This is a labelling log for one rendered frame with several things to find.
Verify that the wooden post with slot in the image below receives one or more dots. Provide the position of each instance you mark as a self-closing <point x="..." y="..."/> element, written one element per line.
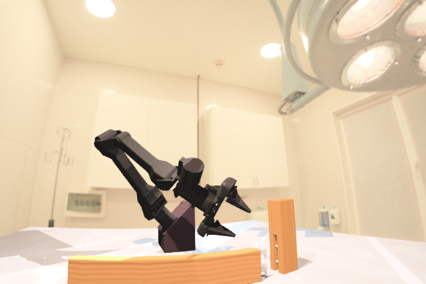
<point x="282" y="230"/>

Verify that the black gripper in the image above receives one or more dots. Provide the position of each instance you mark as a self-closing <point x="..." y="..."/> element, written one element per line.
<point x="206" y="202"/>

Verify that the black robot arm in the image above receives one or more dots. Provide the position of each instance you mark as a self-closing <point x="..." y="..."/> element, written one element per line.
<point x="115" y="144"/>

